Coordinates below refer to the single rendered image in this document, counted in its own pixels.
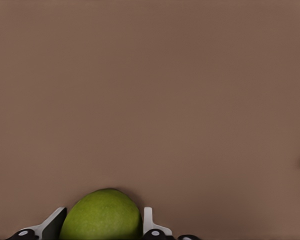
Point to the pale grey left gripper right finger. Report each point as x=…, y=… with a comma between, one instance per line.
x=149, y=222

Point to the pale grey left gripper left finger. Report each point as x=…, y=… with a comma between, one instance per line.
x=51, y=224

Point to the green apple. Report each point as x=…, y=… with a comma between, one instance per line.
x=102, y=217

